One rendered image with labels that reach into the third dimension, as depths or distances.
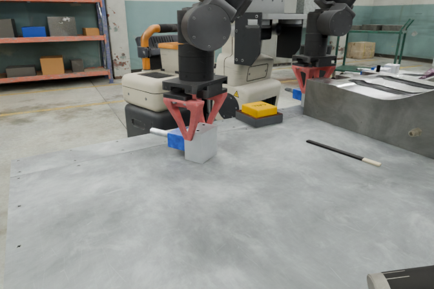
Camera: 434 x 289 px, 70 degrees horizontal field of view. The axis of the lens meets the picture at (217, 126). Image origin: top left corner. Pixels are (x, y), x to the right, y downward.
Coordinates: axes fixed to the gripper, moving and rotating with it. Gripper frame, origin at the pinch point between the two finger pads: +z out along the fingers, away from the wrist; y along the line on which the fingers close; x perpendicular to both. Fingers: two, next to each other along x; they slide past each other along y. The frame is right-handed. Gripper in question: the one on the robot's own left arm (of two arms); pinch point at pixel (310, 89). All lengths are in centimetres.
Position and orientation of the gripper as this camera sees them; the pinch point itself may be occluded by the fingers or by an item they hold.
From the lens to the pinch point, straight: 88.3
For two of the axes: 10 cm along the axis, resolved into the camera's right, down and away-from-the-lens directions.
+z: 0.0, 9.5, 3.3
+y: 8.8, -1.5, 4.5
